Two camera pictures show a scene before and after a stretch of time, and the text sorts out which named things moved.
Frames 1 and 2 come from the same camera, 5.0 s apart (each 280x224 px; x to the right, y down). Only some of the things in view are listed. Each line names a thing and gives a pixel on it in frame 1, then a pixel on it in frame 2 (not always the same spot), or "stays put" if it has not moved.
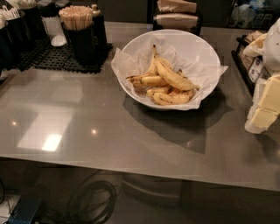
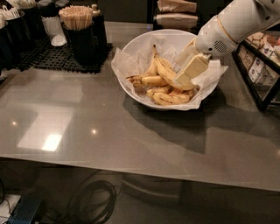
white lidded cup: [50, 15] stays put
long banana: [172, 76] stays put
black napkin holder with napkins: [182, 15] stays put
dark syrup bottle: [99, 33] stays put
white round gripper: [273, 49] to [213, 40]
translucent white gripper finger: [248, 125] to [185, 58]
